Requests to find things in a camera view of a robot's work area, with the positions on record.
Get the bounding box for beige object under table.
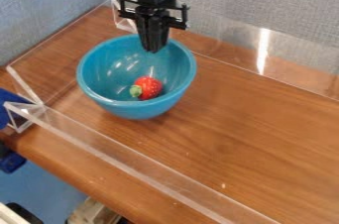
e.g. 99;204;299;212
67;197;122;224

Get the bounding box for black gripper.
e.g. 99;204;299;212
118;0;190;53

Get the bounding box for blue bowl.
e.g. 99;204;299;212
76;35;198;120

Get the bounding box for blue clamp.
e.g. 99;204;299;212
0;87;31;173

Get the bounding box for clear acrylic barrier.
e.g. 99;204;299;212
0;4;339;224

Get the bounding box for red strawberry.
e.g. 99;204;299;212
130;76;163;100

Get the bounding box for white and black object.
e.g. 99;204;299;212
0;202;44;224

